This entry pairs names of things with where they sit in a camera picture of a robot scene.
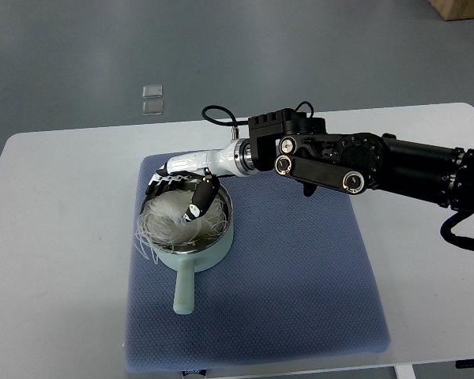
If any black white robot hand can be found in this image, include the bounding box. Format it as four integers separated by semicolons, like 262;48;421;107
145;138;258;222

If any white vermicelli bundle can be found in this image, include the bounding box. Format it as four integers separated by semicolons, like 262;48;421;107
134;190;229;262

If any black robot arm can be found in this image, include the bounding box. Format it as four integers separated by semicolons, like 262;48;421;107
248;108;474;251

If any mint green steel pot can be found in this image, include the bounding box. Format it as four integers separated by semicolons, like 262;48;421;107
135;187;234;315

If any blue textured mat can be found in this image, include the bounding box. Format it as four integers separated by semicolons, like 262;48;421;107
124;171;390;373

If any white table leg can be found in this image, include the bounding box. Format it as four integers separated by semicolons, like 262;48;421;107
394;364;416;379

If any wooden box corner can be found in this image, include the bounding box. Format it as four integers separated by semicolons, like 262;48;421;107
428;0;474;21

